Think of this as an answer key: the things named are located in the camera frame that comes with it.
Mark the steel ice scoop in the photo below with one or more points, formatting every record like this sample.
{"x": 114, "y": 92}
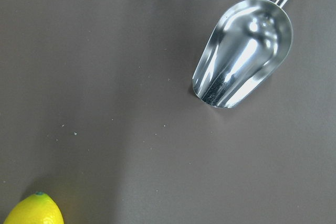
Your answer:
{"x": 249, "y": 42}

